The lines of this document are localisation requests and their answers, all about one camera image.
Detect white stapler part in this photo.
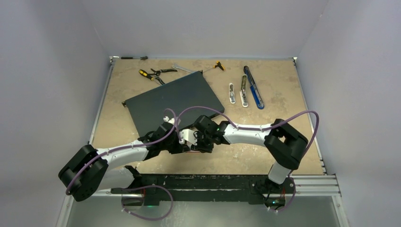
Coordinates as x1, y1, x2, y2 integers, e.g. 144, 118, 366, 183
229, 83, 236, 104

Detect blue stapler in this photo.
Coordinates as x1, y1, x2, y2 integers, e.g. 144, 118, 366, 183
244, 66, 265, 109

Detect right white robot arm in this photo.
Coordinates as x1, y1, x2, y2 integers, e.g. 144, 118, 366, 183
179, 115, 309, 192

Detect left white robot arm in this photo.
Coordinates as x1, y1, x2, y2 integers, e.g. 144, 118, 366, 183
58, 122, 190, 201

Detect small yellow black screwdriver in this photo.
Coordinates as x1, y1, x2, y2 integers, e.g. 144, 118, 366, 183
202, 61, 226, 73

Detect silver wrench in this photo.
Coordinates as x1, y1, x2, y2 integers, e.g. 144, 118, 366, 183
172, 63, 194, 73

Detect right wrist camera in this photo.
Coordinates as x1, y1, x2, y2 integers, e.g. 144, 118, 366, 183
178, 129, 197, 145

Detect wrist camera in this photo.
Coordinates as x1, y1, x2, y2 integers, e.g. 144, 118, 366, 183
178, 129, 197, 145
163, 116, 176, 125

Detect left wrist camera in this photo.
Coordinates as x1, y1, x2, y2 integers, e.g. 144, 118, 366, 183
163, 116, 176, 125

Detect dark flat network switch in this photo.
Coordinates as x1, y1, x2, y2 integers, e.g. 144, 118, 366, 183
122, 72, 225, 137

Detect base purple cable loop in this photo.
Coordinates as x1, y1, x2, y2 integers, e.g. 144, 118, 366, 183
121, 184, 174, 221

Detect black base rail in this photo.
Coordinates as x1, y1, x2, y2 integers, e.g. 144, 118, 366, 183
111, 174, 295, 207

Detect black handled cutters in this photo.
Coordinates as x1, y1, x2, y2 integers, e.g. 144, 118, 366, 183
150, 68, 177, 77

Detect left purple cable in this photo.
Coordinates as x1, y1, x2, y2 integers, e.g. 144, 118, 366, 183
65, 108, 179, 196

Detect black tool at wall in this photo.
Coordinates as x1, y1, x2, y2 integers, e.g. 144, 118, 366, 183
120, 56, 148, 61

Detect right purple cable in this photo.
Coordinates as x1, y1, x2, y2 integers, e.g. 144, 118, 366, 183
177, 105, 320, 213

